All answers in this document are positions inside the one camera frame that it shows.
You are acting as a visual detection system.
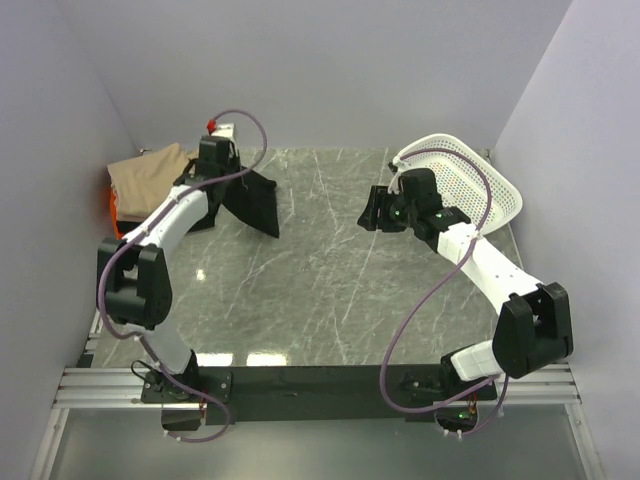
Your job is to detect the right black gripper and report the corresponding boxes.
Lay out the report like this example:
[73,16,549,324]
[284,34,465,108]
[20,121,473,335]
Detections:
[357,186,418,233]

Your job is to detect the black t-shirt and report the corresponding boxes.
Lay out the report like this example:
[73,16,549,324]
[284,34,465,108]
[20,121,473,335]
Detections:
[222,169,280,238]

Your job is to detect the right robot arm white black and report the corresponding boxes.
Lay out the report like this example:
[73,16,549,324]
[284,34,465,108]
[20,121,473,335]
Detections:
[358,166,574,414]

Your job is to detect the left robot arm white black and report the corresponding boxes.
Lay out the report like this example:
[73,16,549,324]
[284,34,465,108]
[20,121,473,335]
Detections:
[96,134,242,402]

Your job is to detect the folded beige t-shirt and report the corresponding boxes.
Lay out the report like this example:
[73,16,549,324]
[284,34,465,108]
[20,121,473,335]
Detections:
[107,143,189,222]

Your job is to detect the white perforated plastic basket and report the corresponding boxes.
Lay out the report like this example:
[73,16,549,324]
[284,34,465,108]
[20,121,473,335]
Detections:
[393,133,523,235]

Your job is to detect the folded orange t-shirt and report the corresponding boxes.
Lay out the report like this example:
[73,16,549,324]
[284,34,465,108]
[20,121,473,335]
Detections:
[109,188,123,240]

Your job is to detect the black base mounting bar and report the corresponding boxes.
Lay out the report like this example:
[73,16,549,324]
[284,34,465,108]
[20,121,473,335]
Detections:
[141,364,481,432]

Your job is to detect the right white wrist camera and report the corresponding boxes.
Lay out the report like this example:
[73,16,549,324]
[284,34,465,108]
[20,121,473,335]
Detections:
[387,157,406,194]

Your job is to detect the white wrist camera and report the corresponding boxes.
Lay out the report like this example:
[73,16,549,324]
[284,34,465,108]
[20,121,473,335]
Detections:
[387,157,406,194]
[206,119,236,145]

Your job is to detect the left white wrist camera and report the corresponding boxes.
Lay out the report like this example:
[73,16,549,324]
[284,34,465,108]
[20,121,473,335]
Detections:
[206,119,236,145]

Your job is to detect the aluminium rail frame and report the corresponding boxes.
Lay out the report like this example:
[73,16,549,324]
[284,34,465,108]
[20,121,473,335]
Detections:
[29,239,584,480]

